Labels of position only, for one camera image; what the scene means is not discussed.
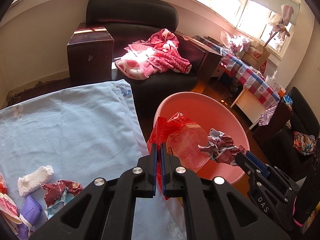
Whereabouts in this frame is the red plastic snack wrapper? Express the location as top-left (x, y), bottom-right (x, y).
top-left (147, 113), bottom-right (210, 201)

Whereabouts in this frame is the dark red paper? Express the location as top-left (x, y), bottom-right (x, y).
top-left (198, 128), bottom-right (246, 166)

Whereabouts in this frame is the light blue cloth table cover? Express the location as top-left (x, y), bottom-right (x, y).
top-left (1, 80), bottom-right (187, 239)

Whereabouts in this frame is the pink plastic bucket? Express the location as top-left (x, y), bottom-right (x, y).
top-left (154, 92), bottom-right (250, 185)

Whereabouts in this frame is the crumpled red floral paper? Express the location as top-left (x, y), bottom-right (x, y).
top-left (41, 180), bottom-right (83, 219)

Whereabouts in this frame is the checkered cloth covered table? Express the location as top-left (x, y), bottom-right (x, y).
top-left (195, 36), bottom-right (280, 125)

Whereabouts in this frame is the pink polka dot blanket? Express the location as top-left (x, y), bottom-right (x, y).
top-left (115, 29), bottom-right (192, 80)

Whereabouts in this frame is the purple face mask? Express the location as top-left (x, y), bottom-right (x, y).
top-left (17, 195), bottom-right (42, 240)

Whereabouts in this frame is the dark wooden side cabinet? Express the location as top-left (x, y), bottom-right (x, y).
top-left (67, 23), bottom-right (114, 86)

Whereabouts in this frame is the brown paper shopping bag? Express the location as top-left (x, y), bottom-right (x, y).
top-left (241, 39), bottom-right (270, 69)

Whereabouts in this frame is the clear plastic bag on table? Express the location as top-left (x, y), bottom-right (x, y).
top-left (220, 31), bottom-right (250, 53)

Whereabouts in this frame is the black leather armchair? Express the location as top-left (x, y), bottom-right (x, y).
top-left (86, 0), bottom-right (221, 117)

